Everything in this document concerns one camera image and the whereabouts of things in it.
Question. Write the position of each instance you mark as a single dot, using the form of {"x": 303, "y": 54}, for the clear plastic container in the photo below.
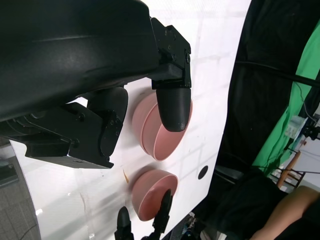
{"x": 295, "y": 126}

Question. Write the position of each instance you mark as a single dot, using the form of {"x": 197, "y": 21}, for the brown wooden rack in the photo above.
{"x": 291, "y": 165}

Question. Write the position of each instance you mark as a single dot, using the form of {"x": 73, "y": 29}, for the grey industrial gripper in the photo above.
{"x": 312, "y": 131}

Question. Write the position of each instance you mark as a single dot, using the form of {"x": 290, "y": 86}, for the black round table grommet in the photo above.
{"x": 203, "y": 172}

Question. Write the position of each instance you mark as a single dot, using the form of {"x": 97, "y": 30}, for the black pole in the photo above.
{"x": 300, "y": 78}

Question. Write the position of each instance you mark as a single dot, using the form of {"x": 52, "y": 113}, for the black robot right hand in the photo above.
{"x": 165, "y": 207}

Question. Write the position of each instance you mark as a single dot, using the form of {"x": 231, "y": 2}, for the thin orange wood splinter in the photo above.
{"x": 126, "y": 177}

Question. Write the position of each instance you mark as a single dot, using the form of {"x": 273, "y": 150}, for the bright green cloth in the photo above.
{"x": 280, "y": 130}

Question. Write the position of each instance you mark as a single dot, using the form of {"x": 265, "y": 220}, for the pink plastic bowl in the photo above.
{"x": 147, "y": 190}
{"x": 167, "y": 142}
{"x": 140, "y": 112}

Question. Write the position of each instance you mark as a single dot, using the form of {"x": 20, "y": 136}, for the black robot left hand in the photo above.
{"x": 62, "y": 62}

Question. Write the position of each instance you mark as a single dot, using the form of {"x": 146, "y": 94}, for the person in black clothing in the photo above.
{"x": 250, "y": 200}

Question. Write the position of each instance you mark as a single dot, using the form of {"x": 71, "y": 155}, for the bare person forearm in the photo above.
{"x": 287, "y": 215}

